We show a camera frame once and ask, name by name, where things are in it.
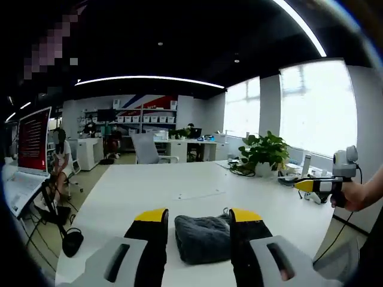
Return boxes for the grey towel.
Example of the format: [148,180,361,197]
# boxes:
[174,213,233,265]

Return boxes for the white open laptop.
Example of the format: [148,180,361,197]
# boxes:
[2,106,53,221]

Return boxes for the person's right hand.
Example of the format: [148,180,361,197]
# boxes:
[341,179,375,212]

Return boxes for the white bottle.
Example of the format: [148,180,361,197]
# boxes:
[301,154,312,177]

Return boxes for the dark round object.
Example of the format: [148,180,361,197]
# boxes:
[277,175,297,188]

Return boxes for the potted green plant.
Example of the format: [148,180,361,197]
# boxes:
[238,130,290,178]

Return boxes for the bright window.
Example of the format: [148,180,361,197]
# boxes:
[279,59,358,156]
[224,76,261,138]

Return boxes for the black bag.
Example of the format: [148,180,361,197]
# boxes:
[61,227,85,258]

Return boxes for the grey mesh chair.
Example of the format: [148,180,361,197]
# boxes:
[312,236,361,283]

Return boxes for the person's dark clothing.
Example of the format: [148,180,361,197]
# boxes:
[357,231,383,287]

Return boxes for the grey office chair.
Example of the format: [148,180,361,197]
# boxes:
[130,133,180,165]

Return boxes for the white cabinet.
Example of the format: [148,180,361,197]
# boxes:
[77,137,104,171]

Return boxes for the white office desk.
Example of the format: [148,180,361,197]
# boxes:
[154,137,228,162]

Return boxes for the small green plant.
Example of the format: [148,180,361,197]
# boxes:
[169,128,191,140]

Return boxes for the row of white storage bins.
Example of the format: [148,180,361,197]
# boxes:
[116,115,177,124]

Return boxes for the white storage shelving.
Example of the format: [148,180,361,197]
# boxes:
[115,100,179,135]

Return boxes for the ceiling light strip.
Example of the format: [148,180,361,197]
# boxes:
[273,0,327,57]
[74,75,225,89]

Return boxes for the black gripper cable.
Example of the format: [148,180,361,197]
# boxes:
[312,163,363,265]

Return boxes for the black cable bundle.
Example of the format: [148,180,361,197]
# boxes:
[229,163,257,177]

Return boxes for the black wall monitor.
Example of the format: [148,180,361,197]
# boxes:
[97,109,116,122]

